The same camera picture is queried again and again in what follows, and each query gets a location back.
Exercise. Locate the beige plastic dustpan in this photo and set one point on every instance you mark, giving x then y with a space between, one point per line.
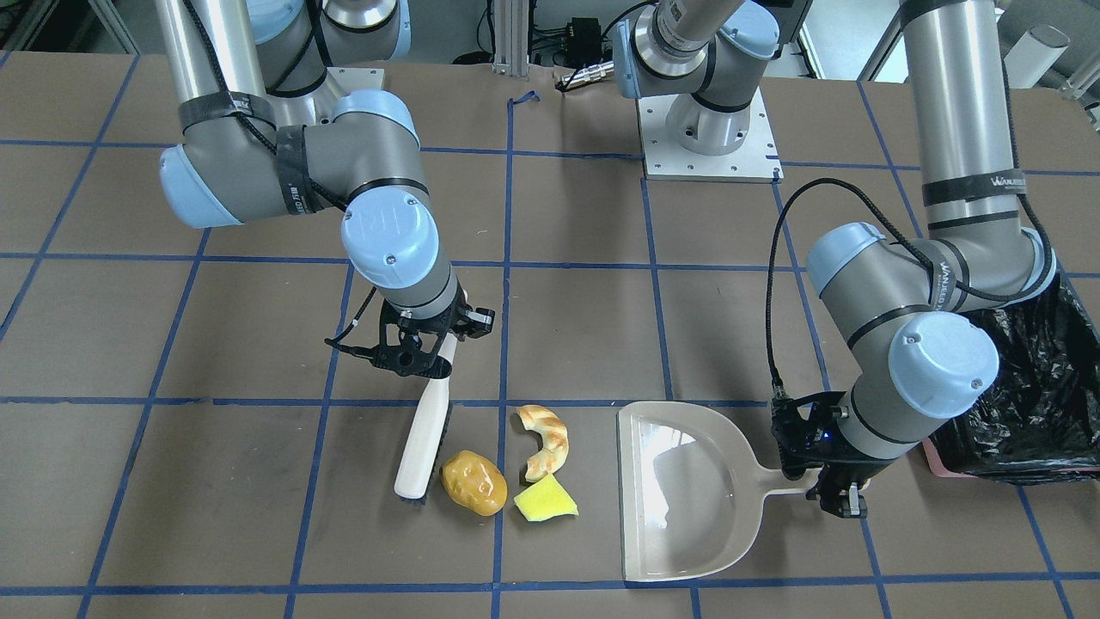
691 491

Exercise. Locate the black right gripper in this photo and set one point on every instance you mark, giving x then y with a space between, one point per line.
472 321

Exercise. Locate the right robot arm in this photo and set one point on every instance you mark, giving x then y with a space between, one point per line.
268 131

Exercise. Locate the yellow green sponge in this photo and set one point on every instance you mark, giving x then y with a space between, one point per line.
545 499

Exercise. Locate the pink trash bin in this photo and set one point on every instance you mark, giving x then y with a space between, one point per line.
940 468

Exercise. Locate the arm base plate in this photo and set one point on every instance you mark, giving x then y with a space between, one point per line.
684 141
344 80

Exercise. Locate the white hand brush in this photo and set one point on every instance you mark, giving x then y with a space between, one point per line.
424 439

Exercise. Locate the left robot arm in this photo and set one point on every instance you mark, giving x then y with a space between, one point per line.
900 305

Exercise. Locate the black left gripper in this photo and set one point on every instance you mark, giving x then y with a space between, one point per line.
862 465

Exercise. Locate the toy golden bread roll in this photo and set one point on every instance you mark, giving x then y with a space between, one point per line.
475 483

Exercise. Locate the black trash bag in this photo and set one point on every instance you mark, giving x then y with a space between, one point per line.
1042 411

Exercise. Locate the toy croissant bread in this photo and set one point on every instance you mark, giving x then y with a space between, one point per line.
554 443

